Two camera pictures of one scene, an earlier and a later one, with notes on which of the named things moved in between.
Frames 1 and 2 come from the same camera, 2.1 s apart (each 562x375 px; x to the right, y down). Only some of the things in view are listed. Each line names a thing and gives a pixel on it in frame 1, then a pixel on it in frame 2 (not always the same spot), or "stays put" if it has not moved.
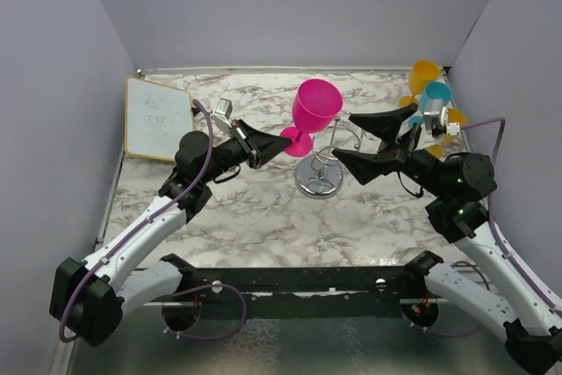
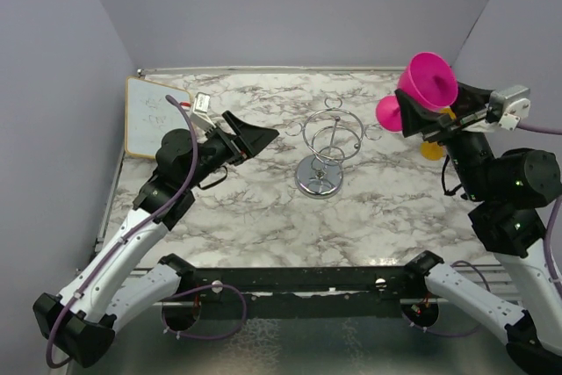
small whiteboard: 156,117 stays put
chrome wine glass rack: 320,174 stays put
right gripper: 384,125 to 415,115
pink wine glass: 315,104 to 428,77
